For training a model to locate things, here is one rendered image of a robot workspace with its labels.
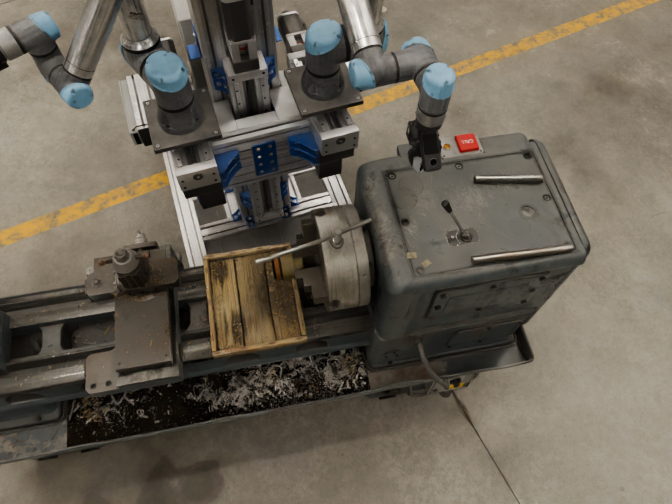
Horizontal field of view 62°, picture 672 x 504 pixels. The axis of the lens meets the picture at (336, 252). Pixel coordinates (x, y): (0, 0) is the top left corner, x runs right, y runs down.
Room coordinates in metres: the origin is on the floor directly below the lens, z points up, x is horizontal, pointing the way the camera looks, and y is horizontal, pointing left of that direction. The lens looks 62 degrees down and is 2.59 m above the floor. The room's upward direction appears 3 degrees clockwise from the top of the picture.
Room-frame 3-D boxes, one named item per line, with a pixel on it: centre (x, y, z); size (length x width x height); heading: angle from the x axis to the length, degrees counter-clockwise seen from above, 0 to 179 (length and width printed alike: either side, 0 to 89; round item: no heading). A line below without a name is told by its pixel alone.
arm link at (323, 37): (1.43, 0.06, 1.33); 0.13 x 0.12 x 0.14; 110
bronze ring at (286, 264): (0.76, 0.15, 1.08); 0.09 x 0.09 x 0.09; 13
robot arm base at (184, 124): (1.25, 0.53, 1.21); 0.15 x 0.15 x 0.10
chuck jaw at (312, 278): (0.69, 0.05, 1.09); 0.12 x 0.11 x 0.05; 13
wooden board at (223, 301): (0.73, 0.27, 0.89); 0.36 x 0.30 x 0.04; 13
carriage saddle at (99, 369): (0.64, 0.65, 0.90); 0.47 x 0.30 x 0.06; 13
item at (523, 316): (0.90, -0.38, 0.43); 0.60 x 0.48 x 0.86; 103
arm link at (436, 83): (0.99, -0.22, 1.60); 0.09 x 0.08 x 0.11; 20
